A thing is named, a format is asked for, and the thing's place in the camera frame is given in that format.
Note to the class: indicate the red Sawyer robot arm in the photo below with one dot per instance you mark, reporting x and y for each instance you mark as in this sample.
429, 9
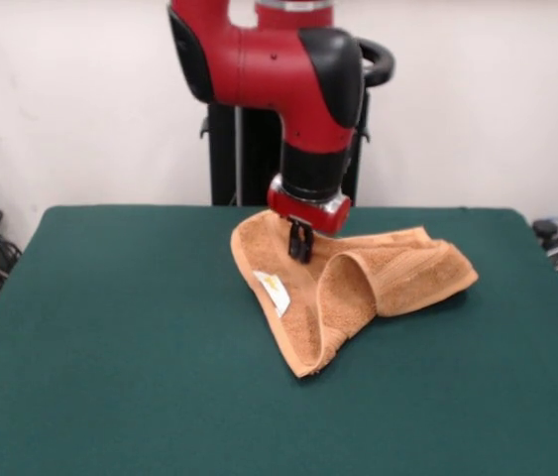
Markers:
268, 64

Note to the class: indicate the dark green table cloth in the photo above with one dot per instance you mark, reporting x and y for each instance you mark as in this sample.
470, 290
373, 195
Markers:
110, 372

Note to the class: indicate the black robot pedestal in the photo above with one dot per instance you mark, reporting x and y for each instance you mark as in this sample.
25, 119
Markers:
224, 163

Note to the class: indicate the tan terry towel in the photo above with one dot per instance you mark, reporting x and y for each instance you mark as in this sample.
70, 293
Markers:
407, 268

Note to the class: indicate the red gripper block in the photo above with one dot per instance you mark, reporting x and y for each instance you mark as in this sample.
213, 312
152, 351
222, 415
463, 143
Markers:
308, 213

